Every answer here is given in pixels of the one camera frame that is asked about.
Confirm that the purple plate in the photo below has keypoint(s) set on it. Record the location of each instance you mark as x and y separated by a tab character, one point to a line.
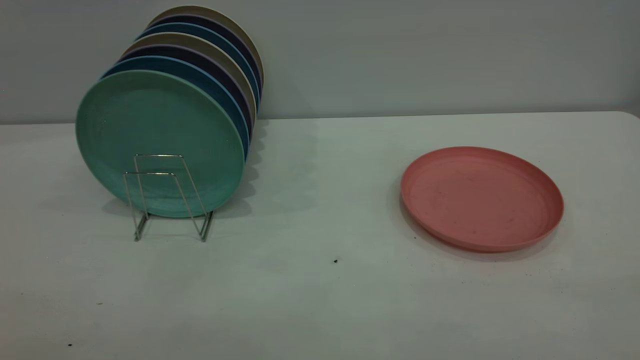
212	23
202	58

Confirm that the green plate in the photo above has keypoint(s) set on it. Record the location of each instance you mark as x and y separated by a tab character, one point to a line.
160	130

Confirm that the beige plate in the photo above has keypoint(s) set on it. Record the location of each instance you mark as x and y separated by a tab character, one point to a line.
190	40
200	10

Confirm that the blue plate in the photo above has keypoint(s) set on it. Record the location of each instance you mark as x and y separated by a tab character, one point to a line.
192	71
202	30

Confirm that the pink plate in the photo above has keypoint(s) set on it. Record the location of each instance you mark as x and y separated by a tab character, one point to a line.
480	200

